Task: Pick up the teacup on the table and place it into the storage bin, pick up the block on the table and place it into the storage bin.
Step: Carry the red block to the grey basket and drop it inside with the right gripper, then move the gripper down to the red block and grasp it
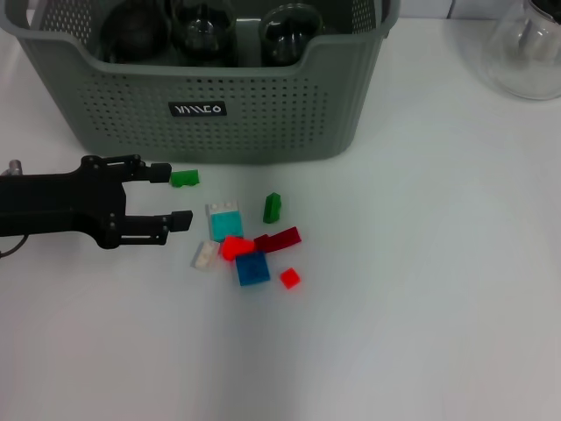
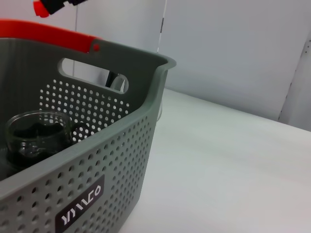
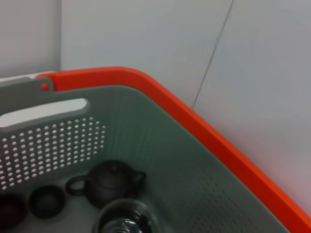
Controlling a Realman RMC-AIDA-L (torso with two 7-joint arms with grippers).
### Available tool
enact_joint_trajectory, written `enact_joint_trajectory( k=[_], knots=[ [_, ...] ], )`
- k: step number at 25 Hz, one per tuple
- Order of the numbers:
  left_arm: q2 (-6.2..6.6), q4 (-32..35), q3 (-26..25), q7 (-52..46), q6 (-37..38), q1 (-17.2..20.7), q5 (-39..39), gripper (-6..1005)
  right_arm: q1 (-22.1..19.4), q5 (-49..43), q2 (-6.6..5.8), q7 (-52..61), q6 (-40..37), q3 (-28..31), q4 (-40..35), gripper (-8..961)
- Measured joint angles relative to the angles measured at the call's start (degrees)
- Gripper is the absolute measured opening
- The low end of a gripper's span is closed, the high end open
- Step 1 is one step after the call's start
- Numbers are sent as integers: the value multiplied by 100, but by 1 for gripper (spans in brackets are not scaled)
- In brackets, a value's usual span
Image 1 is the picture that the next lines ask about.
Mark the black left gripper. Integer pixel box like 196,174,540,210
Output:
0,153,194,250

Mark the white long toy brick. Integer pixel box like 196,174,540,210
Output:
188,239,221,273

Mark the red sloped toy block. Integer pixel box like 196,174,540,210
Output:
220,235,256,262

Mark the blue square toy brick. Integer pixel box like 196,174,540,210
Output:
235,253,271,287

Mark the dark red brick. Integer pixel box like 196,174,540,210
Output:
252,226,302,254

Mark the small red toy block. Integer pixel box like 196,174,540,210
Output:
280,268,302,290

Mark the green flat toy block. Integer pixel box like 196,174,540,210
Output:
169,169,201,189

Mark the green sloped toy block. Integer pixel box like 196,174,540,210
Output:
262,191,282,224

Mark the grey-green perforated storage bin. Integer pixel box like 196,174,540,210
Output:
0,0,401,164

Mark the teal toy brick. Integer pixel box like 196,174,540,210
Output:
209,210,245,242

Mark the black round teapot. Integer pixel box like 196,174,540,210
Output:
103,0,170,62

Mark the clear glass carafe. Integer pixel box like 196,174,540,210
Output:
481,0,561,101

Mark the black carafe lid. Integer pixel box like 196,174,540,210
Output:
529,0,561,23

